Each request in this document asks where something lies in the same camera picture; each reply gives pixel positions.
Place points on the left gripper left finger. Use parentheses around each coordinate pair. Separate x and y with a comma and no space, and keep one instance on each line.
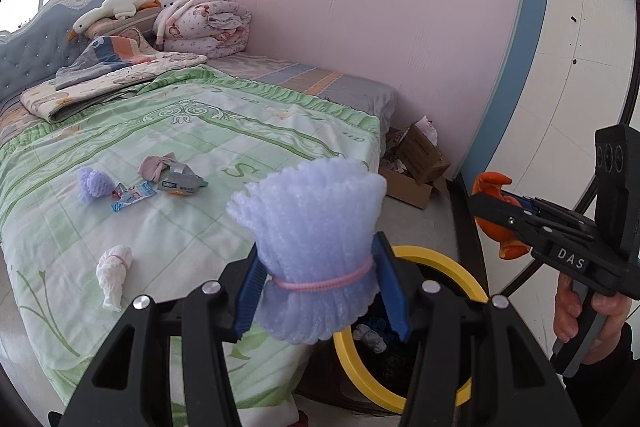
(127,382)

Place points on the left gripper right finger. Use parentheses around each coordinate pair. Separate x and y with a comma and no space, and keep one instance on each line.
(512,381)

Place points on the white cloth bundle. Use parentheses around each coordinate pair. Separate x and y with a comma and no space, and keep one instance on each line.
(111,273)

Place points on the blue candy wrapper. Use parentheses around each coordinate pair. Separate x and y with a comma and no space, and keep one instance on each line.
(133,195)

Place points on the silver snack bag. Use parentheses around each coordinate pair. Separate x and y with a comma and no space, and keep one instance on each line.
(180,179)

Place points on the white tissue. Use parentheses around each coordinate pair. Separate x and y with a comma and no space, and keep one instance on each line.
(373,340)

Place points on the pink cloth scrap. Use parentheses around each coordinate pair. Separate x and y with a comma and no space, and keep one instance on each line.
(152,167)

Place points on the yellow rimmed black trash bin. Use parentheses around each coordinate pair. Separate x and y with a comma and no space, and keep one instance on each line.
(384,379)

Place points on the right hand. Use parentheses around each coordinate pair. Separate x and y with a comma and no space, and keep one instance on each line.
(568,307)

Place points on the green patterned quilt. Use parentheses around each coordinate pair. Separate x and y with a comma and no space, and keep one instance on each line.
(229,131)

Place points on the cardboard box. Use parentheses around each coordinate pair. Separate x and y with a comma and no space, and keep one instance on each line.
(412,163)

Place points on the striped bed sheet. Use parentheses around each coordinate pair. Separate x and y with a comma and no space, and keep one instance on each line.
(369,96)

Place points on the folded cartoon blanket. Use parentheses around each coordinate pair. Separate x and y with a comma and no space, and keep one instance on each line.
(54,106)

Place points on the blue orange striped pillow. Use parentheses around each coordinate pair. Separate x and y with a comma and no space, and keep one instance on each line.
(103,55)

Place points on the blue tufted headboard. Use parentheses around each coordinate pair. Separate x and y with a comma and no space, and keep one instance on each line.
(35,52)

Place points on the pink floral folded comforter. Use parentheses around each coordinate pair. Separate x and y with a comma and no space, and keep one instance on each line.
(214,28)

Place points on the white goose plush toy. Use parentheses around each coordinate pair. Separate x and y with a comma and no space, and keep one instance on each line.
(117,9)

